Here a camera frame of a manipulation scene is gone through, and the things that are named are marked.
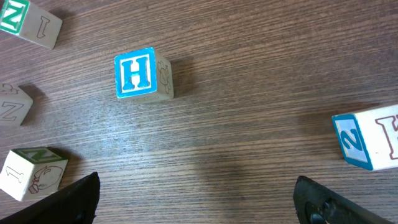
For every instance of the red I letter block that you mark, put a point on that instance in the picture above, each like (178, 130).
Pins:
(15, 105)

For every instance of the blue edged picture block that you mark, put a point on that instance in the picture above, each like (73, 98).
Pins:
(368, 138)

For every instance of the red A sided block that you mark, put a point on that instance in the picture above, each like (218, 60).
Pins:
(29, 173)

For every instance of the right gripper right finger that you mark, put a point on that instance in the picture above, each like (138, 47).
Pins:
(315, 203)

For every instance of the green N block top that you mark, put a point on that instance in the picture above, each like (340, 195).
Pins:
(28, 21)

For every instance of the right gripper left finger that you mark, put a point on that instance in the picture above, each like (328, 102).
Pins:
(74, 204)

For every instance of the blue H letter block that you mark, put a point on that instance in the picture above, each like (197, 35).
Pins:
(143, 76)

